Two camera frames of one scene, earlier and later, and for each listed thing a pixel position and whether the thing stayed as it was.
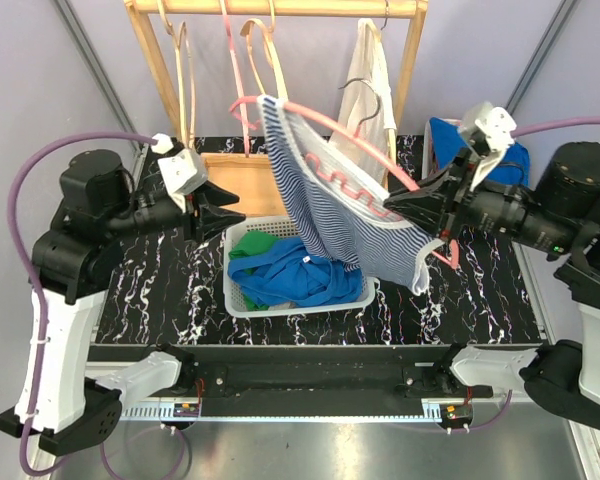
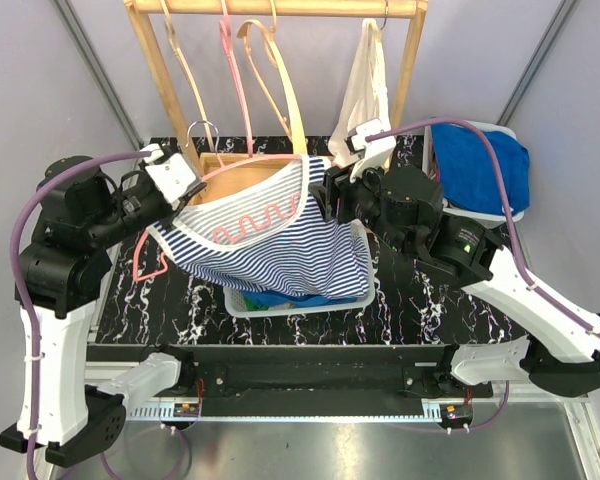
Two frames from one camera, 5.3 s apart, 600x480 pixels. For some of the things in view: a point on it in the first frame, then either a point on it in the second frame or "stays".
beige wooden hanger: (178, 42) to (187, 67)
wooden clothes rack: (250, 178) stays
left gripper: (209, 215) to (143, 175)
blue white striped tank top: (338, 195) to (273, 229)
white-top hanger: (387, 15) stays
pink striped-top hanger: (449, 251) to (145, 235)
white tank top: (368, 108) stays
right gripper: (435, 206) to (336, 183)
